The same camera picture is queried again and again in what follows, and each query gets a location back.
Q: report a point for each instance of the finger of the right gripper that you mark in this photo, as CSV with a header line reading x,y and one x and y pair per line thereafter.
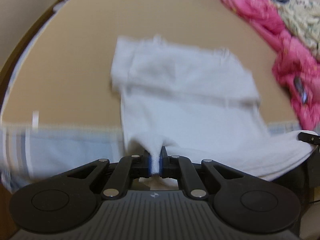
x,y
309,138

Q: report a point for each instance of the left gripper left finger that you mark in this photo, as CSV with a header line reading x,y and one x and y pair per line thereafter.
x,y
118,178

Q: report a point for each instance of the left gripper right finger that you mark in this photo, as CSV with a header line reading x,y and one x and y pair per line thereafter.
x,y
183,170

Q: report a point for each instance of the white long-sleeve shirt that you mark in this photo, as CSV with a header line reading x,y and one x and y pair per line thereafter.
x,y
196,98

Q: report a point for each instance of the black smartphone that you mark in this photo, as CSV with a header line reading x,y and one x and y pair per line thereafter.
x,y
300,89

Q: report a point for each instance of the pink floral quilt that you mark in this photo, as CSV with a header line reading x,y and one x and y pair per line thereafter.
x,y
293,59

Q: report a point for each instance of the striped blue bed sheet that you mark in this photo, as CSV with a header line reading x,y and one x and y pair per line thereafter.
x,y
28,156

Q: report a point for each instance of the white floral quilt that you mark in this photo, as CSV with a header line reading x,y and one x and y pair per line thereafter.
x,y
301,18

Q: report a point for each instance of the white standing fan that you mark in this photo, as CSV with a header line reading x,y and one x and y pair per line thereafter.
x,y
59,5

